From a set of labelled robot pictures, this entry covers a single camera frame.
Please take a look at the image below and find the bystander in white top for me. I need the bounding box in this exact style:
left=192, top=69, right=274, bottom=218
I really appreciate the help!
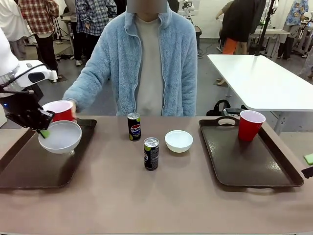
left=0, top=0, right=31, bottom=61

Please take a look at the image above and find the bystander in blue plaid shirt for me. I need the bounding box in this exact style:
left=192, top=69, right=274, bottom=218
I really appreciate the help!
left=73, top=0, right=117, bottom=67

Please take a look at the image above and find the person in blue fleece jacket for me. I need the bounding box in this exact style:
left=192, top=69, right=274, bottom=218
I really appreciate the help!
left=63, top=0, right=199, bottom=117

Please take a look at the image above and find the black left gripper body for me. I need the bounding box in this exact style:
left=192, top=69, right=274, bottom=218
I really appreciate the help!
left=0, top=90, right=41, bottom=118

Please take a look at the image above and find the bystander with orange shorts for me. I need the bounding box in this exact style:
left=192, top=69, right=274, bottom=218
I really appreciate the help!
left=215, top=0, right=267, bottom=55

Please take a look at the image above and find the person's right hand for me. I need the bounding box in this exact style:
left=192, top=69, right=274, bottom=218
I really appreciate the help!
left=67, top=98, right=79, bottom=124

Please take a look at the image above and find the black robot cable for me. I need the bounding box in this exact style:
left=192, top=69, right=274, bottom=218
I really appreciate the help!
left=0, top=64, right=47, bottom=95

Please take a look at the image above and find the brown serving tray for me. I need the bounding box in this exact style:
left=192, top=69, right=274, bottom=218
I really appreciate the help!
left=0, top=118, right=97, bottom=190
left=198, top=116, right=305, bottom=189

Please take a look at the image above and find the bystander in blue floral shirt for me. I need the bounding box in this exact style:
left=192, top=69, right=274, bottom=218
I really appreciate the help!
left=277, top=0, right=311, bottom=60

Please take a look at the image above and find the black backpack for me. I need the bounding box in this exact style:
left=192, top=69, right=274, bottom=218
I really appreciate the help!
left=206, top=99, right=248, bottom=117

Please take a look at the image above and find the white folding table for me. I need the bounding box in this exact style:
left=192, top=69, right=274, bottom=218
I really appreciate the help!
left=207, top=54, right=313, bottom=134

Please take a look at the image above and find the bystander in red plaid shirt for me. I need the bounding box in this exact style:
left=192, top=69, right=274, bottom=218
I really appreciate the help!
left=18, top=0, right=60, bottom=74

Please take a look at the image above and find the person's right forearm blue sleeve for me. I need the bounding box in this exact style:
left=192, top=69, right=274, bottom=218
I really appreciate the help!
left=63, top=70, right=112, bottom=114

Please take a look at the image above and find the red plastic cup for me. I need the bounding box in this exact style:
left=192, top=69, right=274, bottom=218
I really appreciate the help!
left=238, top=110, right=267, bottom=142
left=42, top=100, right=75, bottom=123

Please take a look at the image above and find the small white bowl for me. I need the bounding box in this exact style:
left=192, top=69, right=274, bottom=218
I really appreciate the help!
left=164, top=130, right=194, bottom=154

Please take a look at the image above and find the black Pepsi can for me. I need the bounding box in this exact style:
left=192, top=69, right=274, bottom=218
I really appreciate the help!
left=127, top=112, right=142, bottom=142
left=143, top=137, right=160, bottom=171

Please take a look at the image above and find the large white bowl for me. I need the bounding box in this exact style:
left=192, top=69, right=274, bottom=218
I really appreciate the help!
left=38, top=120, right=82, bottom=155

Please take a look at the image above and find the black tripod stand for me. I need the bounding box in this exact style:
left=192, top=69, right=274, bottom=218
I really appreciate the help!
left=254, top=0, right=278, bottom=57

